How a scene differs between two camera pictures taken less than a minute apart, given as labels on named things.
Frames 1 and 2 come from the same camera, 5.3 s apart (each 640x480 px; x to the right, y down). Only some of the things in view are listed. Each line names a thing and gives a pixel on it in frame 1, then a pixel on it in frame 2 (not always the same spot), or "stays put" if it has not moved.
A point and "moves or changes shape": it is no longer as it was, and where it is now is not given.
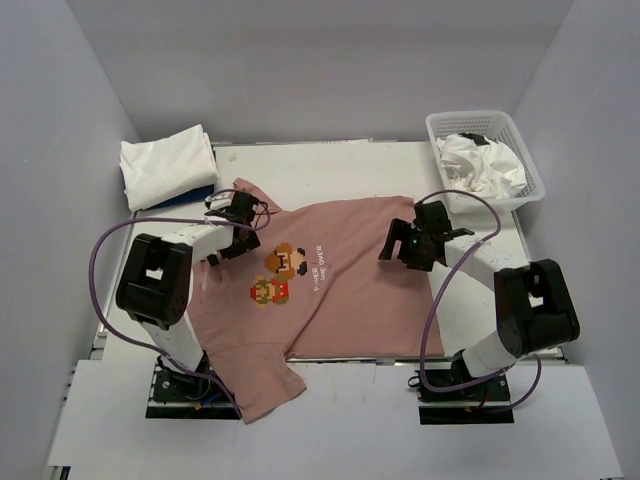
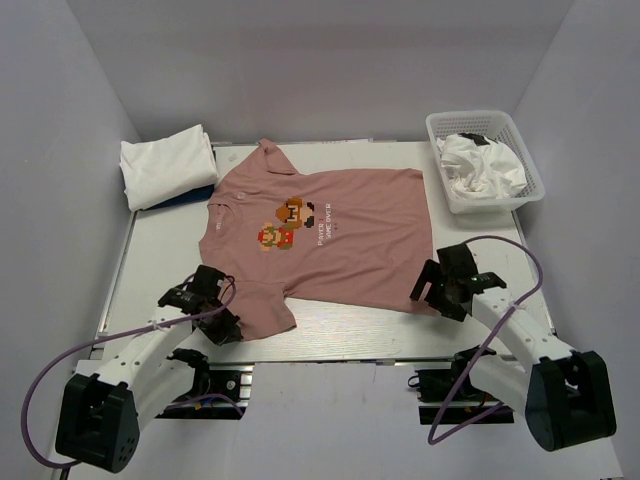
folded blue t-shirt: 191,197 stays put
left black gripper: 252,243 → 228,332
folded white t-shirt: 166,165 stays put
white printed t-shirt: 477,164 stays put
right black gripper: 402,230 → 432,273
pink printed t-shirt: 315,287 moves or changes shape
